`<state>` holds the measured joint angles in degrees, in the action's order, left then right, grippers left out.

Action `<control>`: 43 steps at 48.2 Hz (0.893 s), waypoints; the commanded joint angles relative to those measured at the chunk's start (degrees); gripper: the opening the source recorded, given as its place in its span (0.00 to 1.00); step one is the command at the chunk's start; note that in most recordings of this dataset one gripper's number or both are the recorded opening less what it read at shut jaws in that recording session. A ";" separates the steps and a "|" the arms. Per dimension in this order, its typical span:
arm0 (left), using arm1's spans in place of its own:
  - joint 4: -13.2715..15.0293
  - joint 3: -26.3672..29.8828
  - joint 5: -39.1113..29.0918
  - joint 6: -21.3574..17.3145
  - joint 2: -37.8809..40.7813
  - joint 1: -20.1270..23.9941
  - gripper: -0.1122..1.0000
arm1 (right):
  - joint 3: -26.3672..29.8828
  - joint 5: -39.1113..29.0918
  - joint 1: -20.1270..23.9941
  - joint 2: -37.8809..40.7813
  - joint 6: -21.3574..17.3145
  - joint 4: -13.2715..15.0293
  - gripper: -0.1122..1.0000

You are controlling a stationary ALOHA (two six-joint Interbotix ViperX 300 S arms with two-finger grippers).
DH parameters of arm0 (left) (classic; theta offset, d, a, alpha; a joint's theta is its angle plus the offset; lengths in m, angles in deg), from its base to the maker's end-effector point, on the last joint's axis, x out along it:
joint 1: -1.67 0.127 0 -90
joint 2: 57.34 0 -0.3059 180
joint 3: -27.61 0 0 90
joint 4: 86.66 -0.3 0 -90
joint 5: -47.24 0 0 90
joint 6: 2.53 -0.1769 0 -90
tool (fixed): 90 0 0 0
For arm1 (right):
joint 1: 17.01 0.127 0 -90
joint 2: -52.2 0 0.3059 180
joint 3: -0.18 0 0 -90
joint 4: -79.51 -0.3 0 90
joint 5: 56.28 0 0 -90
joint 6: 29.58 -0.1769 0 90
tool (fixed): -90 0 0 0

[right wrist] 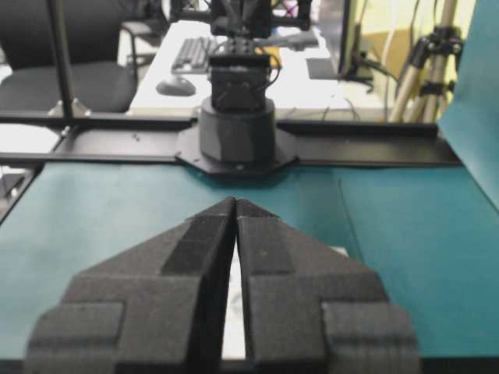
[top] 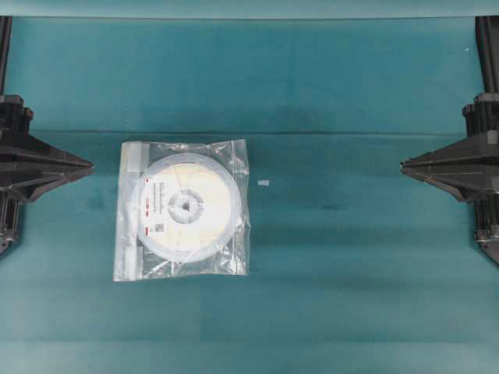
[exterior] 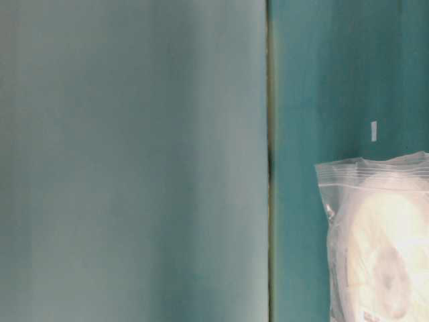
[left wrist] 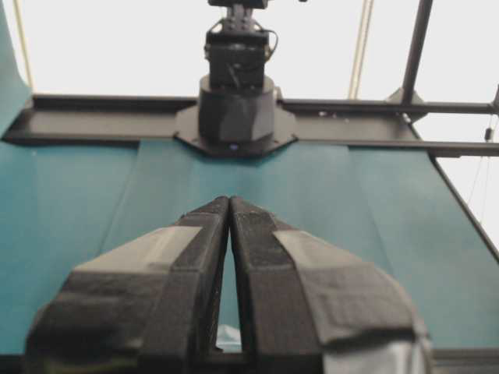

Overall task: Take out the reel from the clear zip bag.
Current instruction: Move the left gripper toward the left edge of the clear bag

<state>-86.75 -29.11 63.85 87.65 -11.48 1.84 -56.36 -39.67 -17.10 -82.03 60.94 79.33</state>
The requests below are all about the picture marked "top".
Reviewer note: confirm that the clear plastic zip bag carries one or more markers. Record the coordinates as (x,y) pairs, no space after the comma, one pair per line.
(133,260)

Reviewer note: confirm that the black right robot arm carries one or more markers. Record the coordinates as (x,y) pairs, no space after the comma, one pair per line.
(480,116)

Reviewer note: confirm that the left black frame rail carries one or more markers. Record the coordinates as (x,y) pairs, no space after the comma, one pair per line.
(5,37)

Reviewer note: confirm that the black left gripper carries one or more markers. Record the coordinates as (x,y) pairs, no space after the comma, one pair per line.
(23,160)

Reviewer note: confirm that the right black frame rail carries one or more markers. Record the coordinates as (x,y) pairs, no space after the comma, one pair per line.
(487,40)

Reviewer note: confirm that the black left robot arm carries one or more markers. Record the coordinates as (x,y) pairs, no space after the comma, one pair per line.
(15,117)

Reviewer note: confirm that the black frame rail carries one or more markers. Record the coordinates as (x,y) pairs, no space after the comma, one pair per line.
(5,37)
(487,40)

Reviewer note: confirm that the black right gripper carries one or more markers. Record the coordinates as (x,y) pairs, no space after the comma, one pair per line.
(475,159)

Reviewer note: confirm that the white component reel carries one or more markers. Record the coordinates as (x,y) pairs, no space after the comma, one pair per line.
(189,207)

